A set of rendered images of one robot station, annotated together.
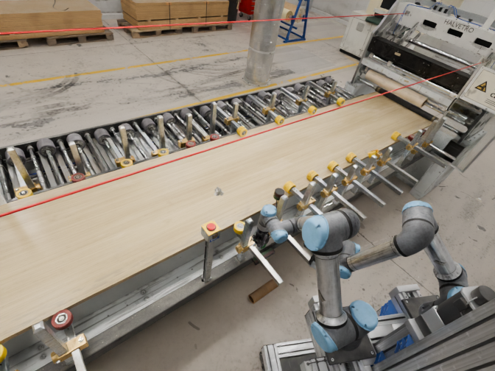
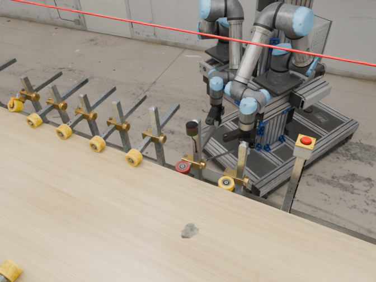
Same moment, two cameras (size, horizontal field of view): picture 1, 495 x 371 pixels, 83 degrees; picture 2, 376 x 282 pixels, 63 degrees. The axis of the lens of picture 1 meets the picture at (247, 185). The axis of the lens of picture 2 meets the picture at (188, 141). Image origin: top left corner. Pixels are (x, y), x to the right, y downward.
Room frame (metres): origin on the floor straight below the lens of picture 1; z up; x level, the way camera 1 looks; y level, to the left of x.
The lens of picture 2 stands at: (1.51, 0.88, 2.13)
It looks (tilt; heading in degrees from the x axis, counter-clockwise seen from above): 44 degrees down; 255
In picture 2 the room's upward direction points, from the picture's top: 4 degrees counter-clockwise
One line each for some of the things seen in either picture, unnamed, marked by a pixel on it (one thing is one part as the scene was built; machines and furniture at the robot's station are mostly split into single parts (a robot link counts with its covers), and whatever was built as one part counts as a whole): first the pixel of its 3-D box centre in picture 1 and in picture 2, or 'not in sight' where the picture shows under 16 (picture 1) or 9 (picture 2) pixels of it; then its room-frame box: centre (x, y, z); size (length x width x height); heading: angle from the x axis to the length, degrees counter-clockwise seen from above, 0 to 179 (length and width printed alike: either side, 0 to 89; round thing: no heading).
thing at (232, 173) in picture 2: (246, 245); (235, 177); (1.00, -0.07, 0.84); 0.14 x 0.06 x 0.05; 135
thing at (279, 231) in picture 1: (279, 230); (255, 99); (0.87, -0.20, 1.23); 0.11 x 0.11 x 0.08; 32
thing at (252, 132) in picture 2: (261, 234); (246, 135); (0.94, -0.13, 1.07); 0.09 x 0.08 x 0.12; 155
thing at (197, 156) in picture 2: (275, 221); (197, 153); (1.17, -0.23, 0.93); 0.04 x 0.04 x 0.48; 45
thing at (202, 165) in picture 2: not in sight; (193, 162); (1.18, -0.24, 0.85); 0.14 x 0.06 x 0.05; 135
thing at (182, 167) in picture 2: not in sight; (183, 172); (1.27, -0.19, 0.85); 0.08 x 0.08 x 0.11
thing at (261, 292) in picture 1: (264, 289); not in sight; (1.14, -0.33, 0.04); 0.30 x 0.08 x 0.08; 135
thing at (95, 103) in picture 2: (356, 184); (90, 107); (1.69, -0.83, 0.95); 0.50 x 0.04 x 0.04; 45
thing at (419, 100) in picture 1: (409, 95); not in sight; (3.40, -1.67, 1.05); 1.43 x 0.12 x 0.12; 45
